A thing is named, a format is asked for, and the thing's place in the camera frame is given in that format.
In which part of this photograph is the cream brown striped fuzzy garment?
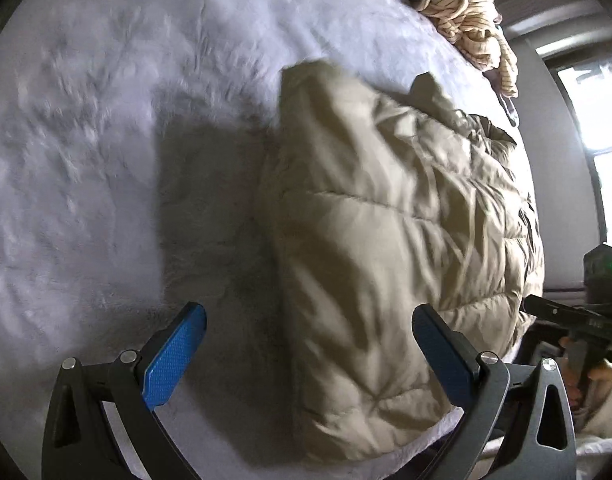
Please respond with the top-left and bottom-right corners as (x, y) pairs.
(415, 0), (518, 98)

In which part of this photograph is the lavender plush bed cover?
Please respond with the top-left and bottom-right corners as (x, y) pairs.
(0, 0), (540, 480)

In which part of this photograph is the white sleeved right forearm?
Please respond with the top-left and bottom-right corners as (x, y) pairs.
(572, 372), (612, 480)

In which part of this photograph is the beige quilted puffer jacket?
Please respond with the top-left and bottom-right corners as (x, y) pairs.
(261, 61), (544, 462)

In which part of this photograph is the window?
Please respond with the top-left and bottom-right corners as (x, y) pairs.
(545, 46), (612, 245)

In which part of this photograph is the person's right hand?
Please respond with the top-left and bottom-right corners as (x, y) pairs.
(557, 356), (612, 412)

